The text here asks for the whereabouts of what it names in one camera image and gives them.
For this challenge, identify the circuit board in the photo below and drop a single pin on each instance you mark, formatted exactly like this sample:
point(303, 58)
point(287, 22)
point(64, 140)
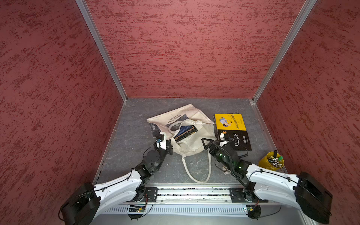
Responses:
point(133, 209)
point(253, 212)

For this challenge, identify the aluminium corner post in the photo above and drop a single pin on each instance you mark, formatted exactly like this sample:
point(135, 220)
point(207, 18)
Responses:
point(294, 30)
point(84, 9)

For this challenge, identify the yellow spine book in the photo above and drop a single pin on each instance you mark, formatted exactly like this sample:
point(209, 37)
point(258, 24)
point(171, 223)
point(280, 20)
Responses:
point(232, 122)

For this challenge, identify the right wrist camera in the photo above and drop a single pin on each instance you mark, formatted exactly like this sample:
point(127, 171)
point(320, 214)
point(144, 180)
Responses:
point(223, 136)

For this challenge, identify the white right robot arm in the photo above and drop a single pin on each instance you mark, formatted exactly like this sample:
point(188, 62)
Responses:
point(301, 191)

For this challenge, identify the right circuit board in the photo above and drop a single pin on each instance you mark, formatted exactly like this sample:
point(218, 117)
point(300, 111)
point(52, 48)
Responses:
point(253, 212)

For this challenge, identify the left aluminium corner post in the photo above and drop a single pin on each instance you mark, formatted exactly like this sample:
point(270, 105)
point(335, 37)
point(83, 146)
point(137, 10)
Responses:
point(84, 9)

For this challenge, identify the yellow pen cup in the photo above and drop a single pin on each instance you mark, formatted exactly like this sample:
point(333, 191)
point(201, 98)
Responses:
point(272, 161)

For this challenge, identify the right aluminium corner post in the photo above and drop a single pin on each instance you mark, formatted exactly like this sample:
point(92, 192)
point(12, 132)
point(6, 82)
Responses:
point(294, 30)

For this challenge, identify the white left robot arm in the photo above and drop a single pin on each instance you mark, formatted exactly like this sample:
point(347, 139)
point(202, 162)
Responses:
point(89, 201)

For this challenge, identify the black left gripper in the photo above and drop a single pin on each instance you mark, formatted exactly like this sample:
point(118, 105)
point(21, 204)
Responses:
point(169, 148)

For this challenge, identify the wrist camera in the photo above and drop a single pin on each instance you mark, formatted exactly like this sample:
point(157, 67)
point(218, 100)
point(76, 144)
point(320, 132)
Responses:
point(223, 136)
point(161, 141)

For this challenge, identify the black book yellow characters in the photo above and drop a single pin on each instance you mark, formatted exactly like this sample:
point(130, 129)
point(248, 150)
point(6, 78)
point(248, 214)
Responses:
point(240, 140)

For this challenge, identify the left circuit board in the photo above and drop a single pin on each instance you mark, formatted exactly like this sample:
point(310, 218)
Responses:
point(133, 209)

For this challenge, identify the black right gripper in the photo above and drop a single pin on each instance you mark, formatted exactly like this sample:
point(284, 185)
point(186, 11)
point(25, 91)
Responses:
point(211, 144)

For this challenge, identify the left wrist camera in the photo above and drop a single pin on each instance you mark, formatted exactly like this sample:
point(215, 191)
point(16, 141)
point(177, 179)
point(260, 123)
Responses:
point(161, 141)

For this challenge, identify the beige canvas tote bag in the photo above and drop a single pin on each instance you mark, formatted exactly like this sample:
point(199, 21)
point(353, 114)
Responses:
point(170, 123)

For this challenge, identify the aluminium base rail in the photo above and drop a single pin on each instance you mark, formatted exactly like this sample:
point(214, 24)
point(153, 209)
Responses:
point(192, 200)

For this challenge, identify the bottom black book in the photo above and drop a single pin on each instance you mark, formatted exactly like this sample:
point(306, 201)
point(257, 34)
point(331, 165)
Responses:
point(185, 135)

